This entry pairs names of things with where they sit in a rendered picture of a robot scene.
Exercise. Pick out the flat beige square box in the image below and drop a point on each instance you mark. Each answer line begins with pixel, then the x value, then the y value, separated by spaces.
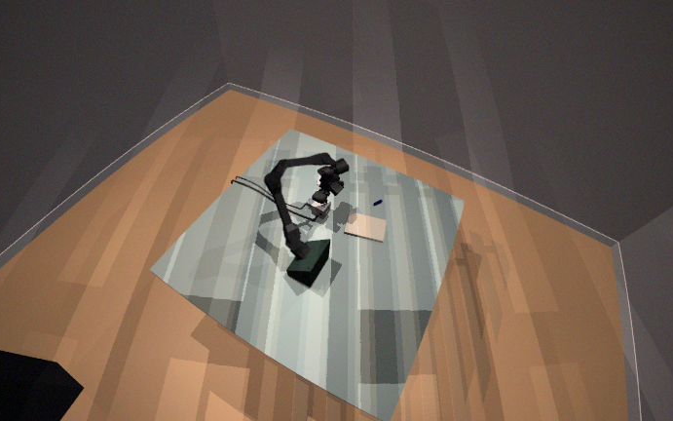
pixel 366 227

